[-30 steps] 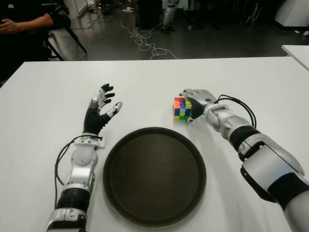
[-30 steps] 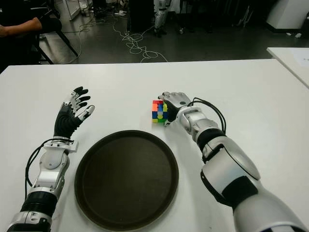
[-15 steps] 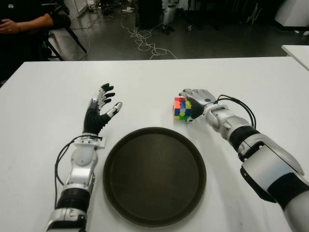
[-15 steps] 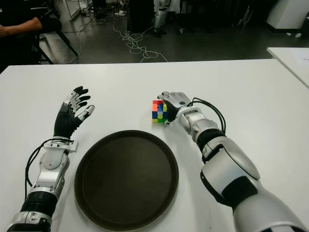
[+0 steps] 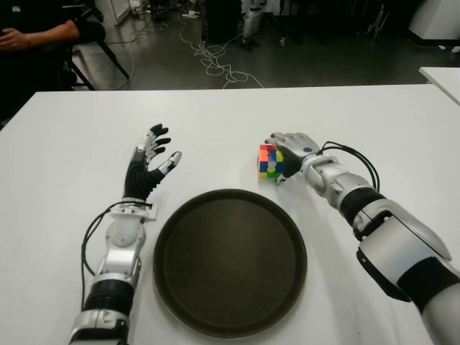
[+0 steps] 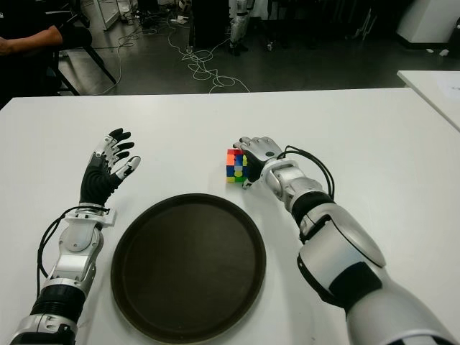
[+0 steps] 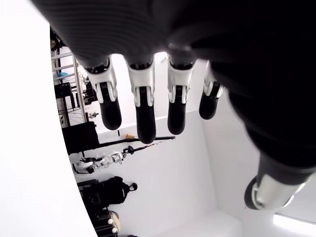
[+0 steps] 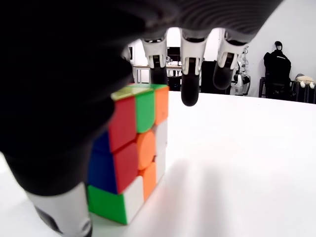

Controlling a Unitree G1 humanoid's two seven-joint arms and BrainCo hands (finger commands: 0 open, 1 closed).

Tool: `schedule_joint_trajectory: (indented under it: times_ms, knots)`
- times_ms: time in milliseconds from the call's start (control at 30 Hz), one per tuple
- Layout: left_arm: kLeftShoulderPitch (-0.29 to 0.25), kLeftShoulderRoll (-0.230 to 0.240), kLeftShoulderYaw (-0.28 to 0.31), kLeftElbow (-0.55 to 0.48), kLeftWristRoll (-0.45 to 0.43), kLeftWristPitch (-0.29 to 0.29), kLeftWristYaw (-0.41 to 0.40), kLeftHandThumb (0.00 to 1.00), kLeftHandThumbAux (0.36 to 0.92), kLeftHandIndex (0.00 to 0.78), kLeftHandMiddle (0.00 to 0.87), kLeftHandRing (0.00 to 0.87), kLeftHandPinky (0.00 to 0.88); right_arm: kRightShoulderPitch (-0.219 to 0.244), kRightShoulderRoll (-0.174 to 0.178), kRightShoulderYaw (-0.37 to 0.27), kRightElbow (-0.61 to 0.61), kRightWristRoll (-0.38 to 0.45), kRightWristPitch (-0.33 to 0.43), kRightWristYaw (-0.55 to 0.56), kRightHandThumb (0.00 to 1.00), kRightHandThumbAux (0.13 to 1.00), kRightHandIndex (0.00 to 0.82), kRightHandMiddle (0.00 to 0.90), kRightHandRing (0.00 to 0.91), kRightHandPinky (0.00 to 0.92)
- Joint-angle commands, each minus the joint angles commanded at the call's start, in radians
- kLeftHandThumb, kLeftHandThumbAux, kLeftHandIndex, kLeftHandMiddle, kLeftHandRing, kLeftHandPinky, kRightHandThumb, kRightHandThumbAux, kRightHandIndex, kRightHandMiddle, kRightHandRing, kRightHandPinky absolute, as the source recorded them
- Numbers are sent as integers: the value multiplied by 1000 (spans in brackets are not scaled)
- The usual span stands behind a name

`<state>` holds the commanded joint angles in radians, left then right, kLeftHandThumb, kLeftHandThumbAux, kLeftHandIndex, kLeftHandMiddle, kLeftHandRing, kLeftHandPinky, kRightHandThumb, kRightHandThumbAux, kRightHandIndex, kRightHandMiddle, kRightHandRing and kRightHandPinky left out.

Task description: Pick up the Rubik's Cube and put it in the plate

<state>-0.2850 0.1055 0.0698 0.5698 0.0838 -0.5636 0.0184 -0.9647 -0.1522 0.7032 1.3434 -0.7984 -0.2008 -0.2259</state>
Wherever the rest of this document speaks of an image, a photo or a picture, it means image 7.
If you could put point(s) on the black jacket on stand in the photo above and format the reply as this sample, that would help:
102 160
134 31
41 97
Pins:
111 190

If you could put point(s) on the black PC tower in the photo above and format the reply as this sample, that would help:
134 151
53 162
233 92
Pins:
63 90

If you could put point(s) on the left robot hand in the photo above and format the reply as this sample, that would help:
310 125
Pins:
222 37

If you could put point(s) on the black white soccer ball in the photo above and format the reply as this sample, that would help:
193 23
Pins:
61 119

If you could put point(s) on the rectangular ceiling light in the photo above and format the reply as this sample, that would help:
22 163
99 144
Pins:
293 219

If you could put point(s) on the white humanoid robot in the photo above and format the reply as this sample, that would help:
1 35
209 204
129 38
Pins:
98 163

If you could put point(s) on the black cabinet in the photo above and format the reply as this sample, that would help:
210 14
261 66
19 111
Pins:
79 138

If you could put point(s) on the long white desk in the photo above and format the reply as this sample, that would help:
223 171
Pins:
79 86

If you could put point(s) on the blue bag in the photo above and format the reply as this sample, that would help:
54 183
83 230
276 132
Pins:
63 74

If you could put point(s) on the black pole stand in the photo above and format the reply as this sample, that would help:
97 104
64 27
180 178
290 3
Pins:
165 137

